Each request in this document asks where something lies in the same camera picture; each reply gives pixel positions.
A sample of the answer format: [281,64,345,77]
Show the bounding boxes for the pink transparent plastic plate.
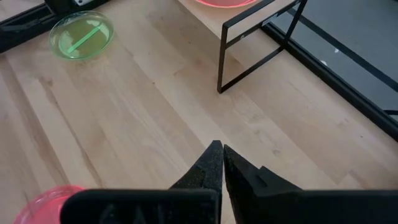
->
[12,185,86,224]
[195,0,259,9]

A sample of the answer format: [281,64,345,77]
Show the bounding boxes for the wooden shelf black metal legs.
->
[177,0,308,94]

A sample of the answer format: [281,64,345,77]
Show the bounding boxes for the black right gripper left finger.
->
[60,139,224,224]

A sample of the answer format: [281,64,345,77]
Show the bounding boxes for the green transparent plastic plate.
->
[49,11,115,61]

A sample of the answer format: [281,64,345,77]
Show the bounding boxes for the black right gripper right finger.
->
[223,144,398,224]

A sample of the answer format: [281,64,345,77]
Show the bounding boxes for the black metal frame rails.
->
[0,2,53,54]

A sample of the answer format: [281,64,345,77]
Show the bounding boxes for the black metal frame crossbar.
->
[261,23,398,142]

